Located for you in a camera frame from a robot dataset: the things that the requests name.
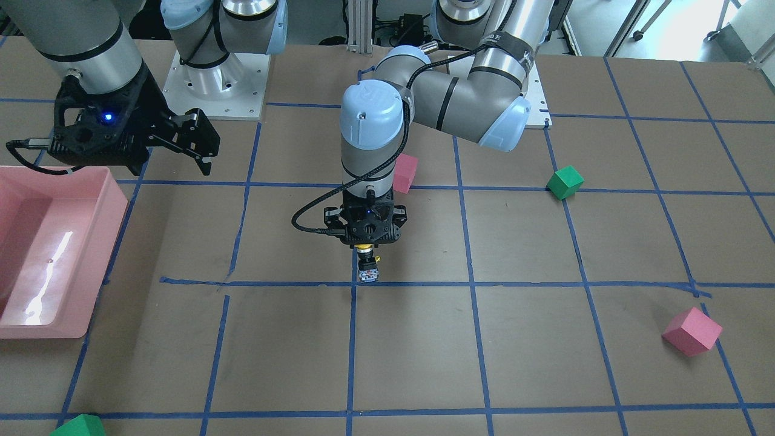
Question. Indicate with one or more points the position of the black gripper centre arm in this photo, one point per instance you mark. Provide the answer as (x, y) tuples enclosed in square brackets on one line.
[(399, 214)]

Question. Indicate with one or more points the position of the yellow emergency stop button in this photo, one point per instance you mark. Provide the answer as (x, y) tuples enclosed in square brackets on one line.
[(367, 268)]

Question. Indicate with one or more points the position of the pink foam cube upper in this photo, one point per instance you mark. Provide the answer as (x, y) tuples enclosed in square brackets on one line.
[(404, 173)]

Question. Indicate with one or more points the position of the pink foam cube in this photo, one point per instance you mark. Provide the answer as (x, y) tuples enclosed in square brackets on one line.
[(404, 173), (692, 332)]

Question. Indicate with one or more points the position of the pink plastic tray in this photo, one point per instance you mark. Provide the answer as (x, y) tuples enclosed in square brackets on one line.
[(57, 235)]

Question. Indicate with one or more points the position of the green foam cube centre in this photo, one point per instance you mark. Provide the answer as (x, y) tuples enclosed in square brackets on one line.
[(565, 182)]

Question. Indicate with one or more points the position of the green foam cube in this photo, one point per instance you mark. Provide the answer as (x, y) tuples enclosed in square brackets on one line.
[(565, 182), (82, 425)]

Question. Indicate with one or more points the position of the green foam cube far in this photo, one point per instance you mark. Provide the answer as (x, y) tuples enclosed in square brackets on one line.
[(82, 425)]

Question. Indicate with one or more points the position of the pink foam cube lower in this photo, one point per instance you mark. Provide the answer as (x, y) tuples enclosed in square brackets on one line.
[(692, 332)]

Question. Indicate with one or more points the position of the aluminium frame post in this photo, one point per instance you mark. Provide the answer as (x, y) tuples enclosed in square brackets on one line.
[(360, 27)]

